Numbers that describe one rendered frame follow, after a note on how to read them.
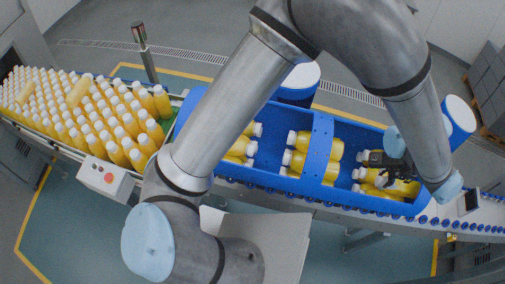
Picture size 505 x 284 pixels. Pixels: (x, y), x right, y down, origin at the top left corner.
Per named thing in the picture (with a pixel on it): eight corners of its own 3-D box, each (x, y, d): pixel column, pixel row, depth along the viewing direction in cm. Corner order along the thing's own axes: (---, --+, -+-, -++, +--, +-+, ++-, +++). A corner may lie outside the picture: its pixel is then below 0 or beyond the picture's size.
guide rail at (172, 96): (187, 102, 112) (186, 98, 110) (23, 72, 129) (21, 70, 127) (188, 101, 113) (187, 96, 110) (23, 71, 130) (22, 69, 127)
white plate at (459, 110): (465, 97, 116) (464, 98, 117) (439, 91, 115) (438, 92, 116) (482, 132, 102) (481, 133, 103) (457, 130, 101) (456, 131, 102)
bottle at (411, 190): (411, 200, 78) (375, 192, 80) (413, 182, 80) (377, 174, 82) (421, 198, 72) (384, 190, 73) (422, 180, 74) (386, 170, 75)
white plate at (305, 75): (250, 66, 114) (250, 67, 115) (298, 97, 105) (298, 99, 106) (286, 43, 125) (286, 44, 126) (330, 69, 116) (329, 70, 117)
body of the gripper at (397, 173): (407, 185, 68) (428, 168, 58) (385, 180, 69) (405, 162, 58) (406, 164, 72) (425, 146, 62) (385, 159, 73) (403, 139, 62)
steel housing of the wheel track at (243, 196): (493, 251, 99) (525, 237, 70) (183, 198, 122) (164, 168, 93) (492, 216, 114) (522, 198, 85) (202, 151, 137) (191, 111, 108)
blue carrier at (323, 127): (401, 229, 81) (445, 192, 60) (180, 177, 90) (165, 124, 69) (397, 171, 99) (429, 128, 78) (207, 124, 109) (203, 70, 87)
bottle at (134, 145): (147, 155, 103) (134, 134, 88) (149, 169, 99) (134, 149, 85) (134, 158, 102) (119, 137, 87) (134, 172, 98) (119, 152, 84)
